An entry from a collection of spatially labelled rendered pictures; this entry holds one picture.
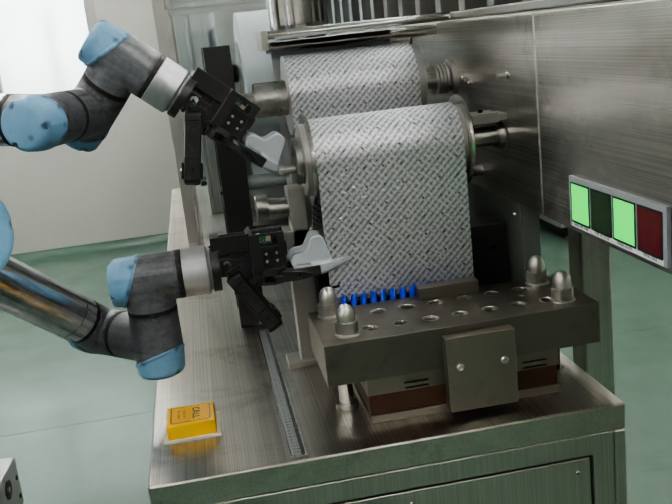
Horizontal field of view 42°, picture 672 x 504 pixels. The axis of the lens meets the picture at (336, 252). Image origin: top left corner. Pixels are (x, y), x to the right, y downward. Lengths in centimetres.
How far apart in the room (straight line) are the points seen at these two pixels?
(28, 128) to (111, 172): 571
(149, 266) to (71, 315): 15
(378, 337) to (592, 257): 57
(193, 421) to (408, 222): 45
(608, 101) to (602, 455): 50
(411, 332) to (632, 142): 39
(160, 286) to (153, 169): 563
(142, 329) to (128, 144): 561
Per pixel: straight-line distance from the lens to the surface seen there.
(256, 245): 131
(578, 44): 118
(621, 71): 108
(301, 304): 146
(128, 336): 138
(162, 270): 132
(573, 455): 130
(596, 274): 166
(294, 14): 204
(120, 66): 134
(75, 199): 701
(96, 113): 135
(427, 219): 138
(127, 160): 694
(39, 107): 125
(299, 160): 135
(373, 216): 136
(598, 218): 116
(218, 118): 135
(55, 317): 137
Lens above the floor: 144
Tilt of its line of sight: 14 degrees down
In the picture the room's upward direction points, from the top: 6 degrees counter-clockwise
